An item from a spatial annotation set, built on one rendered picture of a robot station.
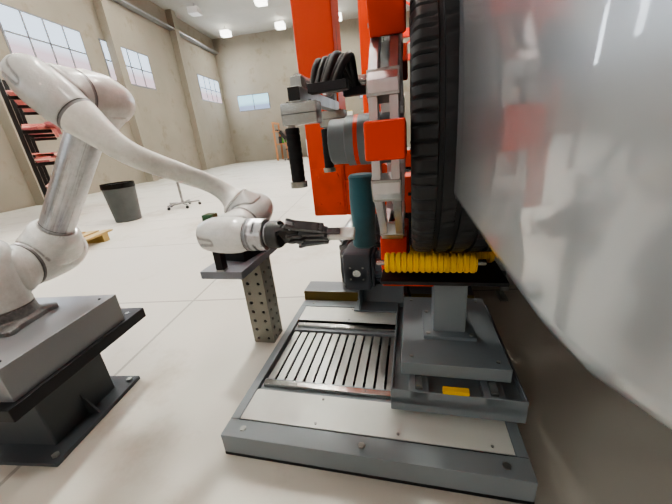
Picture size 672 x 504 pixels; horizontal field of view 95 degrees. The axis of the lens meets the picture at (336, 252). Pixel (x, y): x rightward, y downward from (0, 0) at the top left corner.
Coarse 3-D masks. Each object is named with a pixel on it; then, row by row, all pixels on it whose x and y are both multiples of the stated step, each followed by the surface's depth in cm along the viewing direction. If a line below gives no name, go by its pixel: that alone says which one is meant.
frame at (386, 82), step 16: (400, 48) 86; (368, 64) 62; (400, 64) 92; (368, 80) 61; (384, 80) 60; (400, 80) 97; (368, 96) 61; (384, 96) 61; (400, 96) 63; (400, 160) 112; (384, 176) 68; (400, 176) 66; (384, 192) 68; (400, 192) 67; (384, 208) 77; (400, 208) 73; (384, 224) 80; (400, 224) 79
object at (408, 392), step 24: (408, 384) 93; (432, 384) 92; (456, 384) 91; (480, 384) 88; (504, 384) 90; (408, 408) 90; (432, 408) 88; (456, 408) 87; (480, 408) 85; (504, 408) 83
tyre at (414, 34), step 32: (416, 0) 58; (448, 0) 56; (416, 32) 56; (448, 32) 54; (416, 64) 55; (448, 64) 53; (416, 96) 56; (448, 96) 54; (416, 128) 57; (448, 128) 55; (416, 160) 59; (448, 160) 57; (416, 192) 62; (448, 192) 61; (416, 224) 68; (448, 224) 67
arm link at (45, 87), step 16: (0, 64) 72; (16, 64) 71; (32, 64) 72; (48, 64) 76; (16, 80) 72; (32, 80) 71; (48, 80) 72; (64, 80) 75; (80, 80) 80; (32, 96) 72; (48, 96) 72; (64, 96) 73; (80, 96) 76; (96, 96) 84; (48, 112) 73
